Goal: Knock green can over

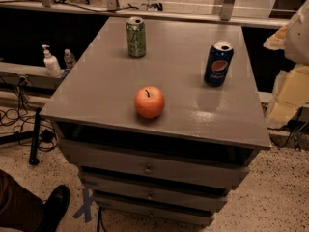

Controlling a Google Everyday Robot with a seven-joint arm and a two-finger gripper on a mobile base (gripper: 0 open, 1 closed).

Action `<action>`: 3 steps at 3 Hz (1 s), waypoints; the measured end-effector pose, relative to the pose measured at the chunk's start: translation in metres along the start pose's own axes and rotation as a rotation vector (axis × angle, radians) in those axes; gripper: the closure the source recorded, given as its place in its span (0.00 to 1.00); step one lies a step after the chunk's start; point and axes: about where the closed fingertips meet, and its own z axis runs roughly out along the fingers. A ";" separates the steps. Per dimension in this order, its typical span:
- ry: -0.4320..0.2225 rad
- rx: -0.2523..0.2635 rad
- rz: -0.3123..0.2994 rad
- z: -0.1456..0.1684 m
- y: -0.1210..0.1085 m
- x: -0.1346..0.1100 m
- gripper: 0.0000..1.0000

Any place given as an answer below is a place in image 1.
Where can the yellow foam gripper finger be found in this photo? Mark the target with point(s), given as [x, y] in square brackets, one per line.
[291, 89]

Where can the green soda can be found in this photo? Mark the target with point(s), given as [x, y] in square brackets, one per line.
[136, 37]

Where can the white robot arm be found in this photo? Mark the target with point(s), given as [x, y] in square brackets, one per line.
[291, 89]

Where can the blue Pepsi can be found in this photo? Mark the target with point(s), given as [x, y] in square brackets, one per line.
[220, 57]

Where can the red apple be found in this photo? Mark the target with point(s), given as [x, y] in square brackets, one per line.
[149, 102]

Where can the middle drawer with knob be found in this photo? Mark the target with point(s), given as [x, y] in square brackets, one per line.
[152, 191]

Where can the drawer with knob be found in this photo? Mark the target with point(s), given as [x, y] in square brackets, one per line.
[153, 209]
[101, 157]
[152, 191]

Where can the top drawer with knob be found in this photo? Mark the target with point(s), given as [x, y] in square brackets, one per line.
[101, 157]

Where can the bottom drawer with knob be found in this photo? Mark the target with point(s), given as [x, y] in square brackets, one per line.
[153, 209]

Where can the clear plastic bottle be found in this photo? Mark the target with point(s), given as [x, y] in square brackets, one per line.
[69, 59]

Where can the blue tape cross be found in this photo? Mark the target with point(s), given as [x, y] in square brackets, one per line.
[87, 210]

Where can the white pump dispenser bottle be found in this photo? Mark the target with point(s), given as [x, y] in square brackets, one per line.
[51, 62]

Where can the black shoe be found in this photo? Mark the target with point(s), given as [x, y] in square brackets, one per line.
[54, 209]

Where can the black stand pole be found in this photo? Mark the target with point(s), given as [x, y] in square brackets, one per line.
[33, 159]

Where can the brown trouser leg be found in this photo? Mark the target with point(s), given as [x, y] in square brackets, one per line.
[19, 208]

